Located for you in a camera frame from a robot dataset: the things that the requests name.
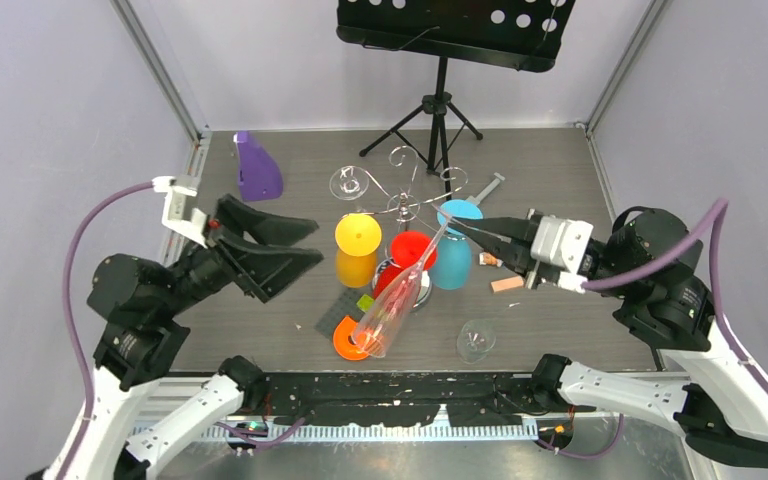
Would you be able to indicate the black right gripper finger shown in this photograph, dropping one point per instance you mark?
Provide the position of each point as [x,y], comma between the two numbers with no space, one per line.
[487,230]
[515,255]

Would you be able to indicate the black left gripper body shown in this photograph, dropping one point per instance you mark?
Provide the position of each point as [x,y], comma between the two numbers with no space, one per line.
[215,229]

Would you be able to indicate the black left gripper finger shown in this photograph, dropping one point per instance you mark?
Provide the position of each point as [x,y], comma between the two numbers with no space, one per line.
[264,271]
[264,228]

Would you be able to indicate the blue plastic wine glass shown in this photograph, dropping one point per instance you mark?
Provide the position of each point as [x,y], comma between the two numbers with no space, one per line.
[453,263]

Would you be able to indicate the yellow plastic wine glass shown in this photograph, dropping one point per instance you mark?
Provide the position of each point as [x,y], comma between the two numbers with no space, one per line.
[358,237]

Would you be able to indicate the red plastic wine glass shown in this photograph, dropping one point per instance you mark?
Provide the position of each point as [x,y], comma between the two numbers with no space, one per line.
[405,249]

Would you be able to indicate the chrome wine glass rack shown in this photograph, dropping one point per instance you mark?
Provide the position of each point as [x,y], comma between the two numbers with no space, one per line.
[405,207]

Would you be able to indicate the clear wine glass with label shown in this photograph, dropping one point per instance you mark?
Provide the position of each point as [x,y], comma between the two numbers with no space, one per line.
[380,325]

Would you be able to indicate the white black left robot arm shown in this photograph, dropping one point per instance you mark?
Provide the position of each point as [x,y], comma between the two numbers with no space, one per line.
[139,301]

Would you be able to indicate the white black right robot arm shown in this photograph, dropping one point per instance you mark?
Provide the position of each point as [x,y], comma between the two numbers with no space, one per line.
[649,265]

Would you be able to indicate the pink eraser block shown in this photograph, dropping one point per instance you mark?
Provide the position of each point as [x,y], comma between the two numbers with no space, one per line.
[507,284]

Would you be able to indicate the ice cream cone toy figure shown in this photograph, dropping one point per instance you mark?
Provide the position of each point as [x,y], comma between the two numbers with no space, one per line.
[487,259]

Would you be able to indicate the purple plastic stand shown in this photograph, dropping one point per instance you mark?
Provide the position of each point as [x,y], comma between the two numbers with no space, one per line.
[259,176]

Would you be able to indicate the grey studded building plate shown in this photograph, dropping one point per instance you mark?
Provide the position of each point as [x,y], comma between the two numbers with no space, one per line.
[344,305]

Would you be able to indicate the lime green building brick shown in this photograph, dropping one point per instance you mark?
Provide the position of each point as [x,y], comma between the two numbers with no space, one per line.
[365,302]

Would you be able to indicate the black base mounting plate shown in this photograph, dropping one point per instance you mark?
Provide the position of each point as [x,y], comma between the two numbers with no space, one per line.
[401,399]

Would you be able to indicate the black music stand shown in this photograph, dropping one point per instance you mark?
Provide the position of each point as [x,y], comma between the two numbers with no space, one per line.
[524,36]

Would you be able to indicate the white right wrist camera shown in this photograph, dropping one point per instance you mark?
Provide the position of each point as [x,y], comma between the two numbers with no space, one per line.
[563,248]

